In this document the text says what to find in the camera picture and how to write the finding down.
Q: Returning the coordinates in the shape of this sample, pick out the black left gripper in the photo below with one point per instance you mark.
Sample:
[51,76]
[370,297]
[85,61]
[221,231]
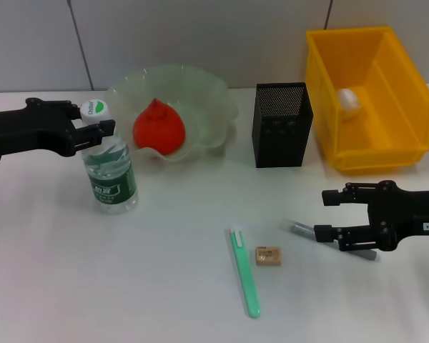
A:
[25,130]

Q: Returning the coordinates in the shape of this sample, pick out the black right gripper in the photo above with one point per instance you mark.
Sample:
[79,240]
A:
[411,214]

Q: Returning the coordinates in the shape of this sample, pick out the clear water bottle green label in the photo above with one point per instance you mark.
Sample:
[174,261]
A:
[111,178]

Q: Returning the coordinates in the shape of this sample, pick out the orange fruit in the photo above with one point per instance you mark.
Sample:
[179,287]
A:
[161,130]

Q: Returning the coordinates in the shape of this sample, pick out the white paper ball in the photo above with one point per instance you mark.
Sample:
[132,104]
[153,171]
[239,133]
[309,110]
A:
[349,101]

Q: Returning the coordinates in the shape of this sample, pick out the grey marker pen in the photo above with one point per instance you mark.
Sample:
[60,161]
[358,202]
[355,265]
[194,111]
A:
[300,228]

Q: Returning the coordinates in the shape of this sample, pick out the tan eraser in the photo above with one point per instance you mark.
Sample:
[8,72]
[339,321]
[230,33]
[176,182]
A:
[268,256]

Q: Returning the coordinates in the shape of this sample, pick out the black mesh pen holder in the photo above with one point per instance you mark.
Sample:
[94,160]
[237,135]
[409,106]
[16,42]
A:
[280,143]

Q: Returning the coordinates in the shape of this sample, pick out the translucent green fruit bowl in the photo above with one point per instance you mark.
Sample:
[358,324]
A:
[207,107]

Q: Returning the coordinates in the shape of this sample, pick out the green toothbrush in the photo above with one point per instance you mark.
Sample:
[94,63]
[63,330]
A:
[245,271]

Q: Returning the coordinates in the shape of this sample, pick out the yellow plastic bin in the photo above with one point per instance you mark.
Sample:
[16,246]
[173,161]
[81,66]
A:
[389,135]

